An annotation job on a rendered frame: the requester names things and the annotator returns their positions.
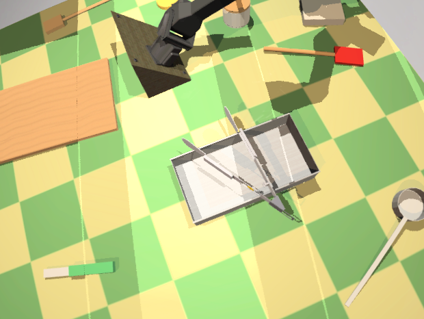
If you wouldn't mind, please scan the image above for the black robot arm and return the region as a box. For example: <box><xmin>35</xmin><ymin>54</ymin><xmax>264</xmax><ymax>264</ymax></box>
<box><xmin>146</xmin><ymin>0</ymin><xmax>236</xmax><ymax>66</ymax></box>

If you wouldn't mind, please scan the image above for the red spatula with orange handle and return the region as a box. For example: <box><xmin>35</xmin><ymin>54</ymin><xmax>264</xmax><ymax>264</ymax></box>
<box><xmin>263</xmin><ymin>47</ymin><xmax>364</xmax><ymax>66</ymax></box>

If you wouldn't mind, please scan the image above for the grey rectangular roasting tin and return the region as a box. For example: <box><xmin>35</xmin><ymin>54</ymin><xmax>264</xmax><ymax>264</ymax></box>
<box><xmin>170</xmin><ymin>113</ymin><xmax>321</xmax><ymax>226</ymax></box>

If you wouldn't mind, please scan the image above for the beige cylinder with orange top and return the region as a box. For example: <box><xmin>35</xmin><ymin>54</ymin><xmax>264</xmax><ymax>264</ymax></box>
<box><xmin>222</xmin><ymin>0</ymin><xmax>251</xmax><ymax>29</ymax></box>

